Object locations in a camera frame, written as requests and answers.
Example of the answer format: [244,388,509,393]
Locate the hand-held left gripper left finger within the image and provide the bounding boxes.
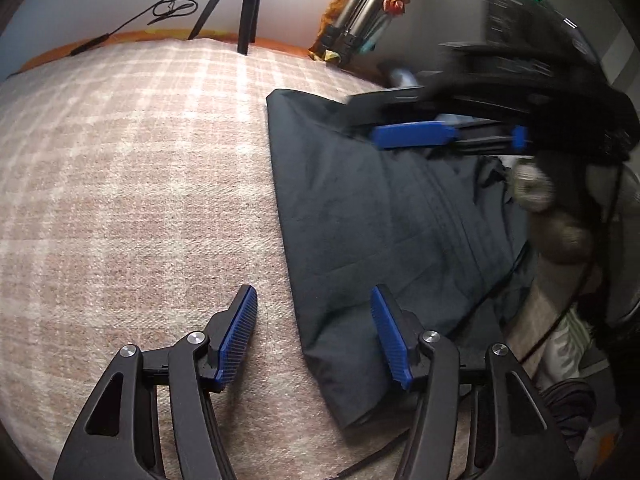
[52,284,259,480]

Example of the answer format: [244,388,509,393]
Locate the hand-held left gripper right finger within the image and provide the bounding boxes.
[369,284,581,480]

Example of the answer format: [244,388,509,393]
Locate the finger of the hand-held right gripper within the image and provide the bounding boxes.
[371,121,531,158]
[344,85,451,128]

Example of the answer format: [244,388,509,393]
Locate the black pants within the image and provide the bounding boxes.
[265,87,538,428]

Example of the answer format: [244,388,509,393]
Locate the person's right hand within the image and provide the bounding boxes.
[507,157,601,266]

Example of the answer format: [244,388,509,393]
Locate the folded silver tripod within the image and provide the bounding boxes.
[307,0,426,66]

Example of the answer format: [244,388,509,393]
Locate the bright light on black tripod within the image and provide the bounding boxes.
[187,0,268,56]

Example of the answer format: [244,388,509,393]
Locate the dark striped cloth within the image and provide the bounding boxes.
[540,377,601,451]

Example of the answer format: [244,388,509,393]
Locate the orange bed sheet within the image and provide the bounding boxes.
[20,30,321,73]

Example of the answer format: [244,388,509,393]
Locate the black light cable with switch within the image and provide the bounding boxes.
[70,0,203,58]

